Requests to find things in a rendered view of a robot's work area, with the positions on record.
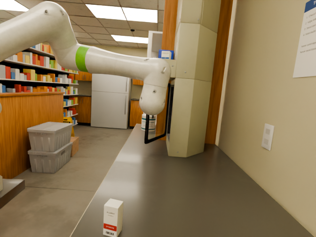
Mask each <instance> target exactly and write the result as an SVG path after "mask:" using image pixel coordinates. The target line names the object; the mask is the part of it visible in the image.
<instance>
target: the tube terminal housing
mask: <svg viewBox="0 0 316 237"><path fill-rule="evenodd" d="M216 41H217V33H215V32H213V31H211V30H210V29H208V28H206V27H204V26H202V25H200V24H190V23H180V25H179V28H178V31H177V34H176V36H175V41H174V57H173V60H176V61H177V64H176V75H175V78H174V79H172V80H171V87H174V96H173V107H172V108H173V110H172V120H171V128H170V139H169V141H168V137H167V136H166V146H167V152H168V156H171V157H184V158H186V157H189V156H193V155H196V154H199V153H201V152H204V144H205V134H206V125H207V117H208V109H209V101H210V92H211V84H212V83H211V82H212V76H213V65H214V57H215V49H216ZM176 44H177V52H176ZM175 53H176V56H175Z"/></svg>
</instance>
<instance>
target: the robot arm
mask: <svg viewBox="0 0 316 237"><path fill-rule="evenodd" d="M45 41H46V42H48V43H49V44H50V46H51V49H52V51H53V54H54V56H55V59H56V61H57V63H58V64H59V65H60V66H62V67H63V68H65V69H68V70H74V71H82V72H89V73H92V74H108V75H116V76H122V77H127V78H132V79H138V80H142V81H143V82H144V84H143V88H142V93H141V97H140V100H139V105H140V108H141V110H142V111H143V112H144V113H145V114H147V115H151V116H154V115H157V114H159V113H160V112H161V111H162V110H163V109H164V107H165V102H166V91H167V86H168V82H169V79H170V76H171V67H170V65H169V63H168V62H167V61H166V60H164V59H162V58H147V57H137V56H130V55H123V54H118V53H114V52H110V51H107V50H104V49H100V48H97V47H94V46H92V47H91V46H87V45H82V44H79V43H78V42H77V40H76V38H75V35H74V32H73V29H72V26H71V23H70V19H69V16H68V14H67V12H66V11H65V10H64V8H63V7H61V6H60V5H59V4H57V3H55V2H51V1H44V2H41V3H40V4H38V5H36V6H34V7H33V8H31V9H29V10H28V11H26V12H24V13H22V14H20V15H18V16H16V17H14V18H12V19H10V20H8V21H6V22H3V23H1V24H0V62H2V61H3V60H5V59H7V58H9V57H11V56H13V55H15V54H17V53H19V52H21V51H24V50H26V49H28V48H30V47H33V46H35V45H37V44H40V43H42V42H45Z"/></svg>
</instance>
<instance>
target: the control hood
mask: <svg viewBox="0 0 316 237"><path fill-rule="evenodd" d="M164 60H166V61H167V62H168V63H169V65H170V67H171V76H170V79H169V80H172V79H174V78H175V75H176V64H177V61H176V60H172V59H164Z"/></svg>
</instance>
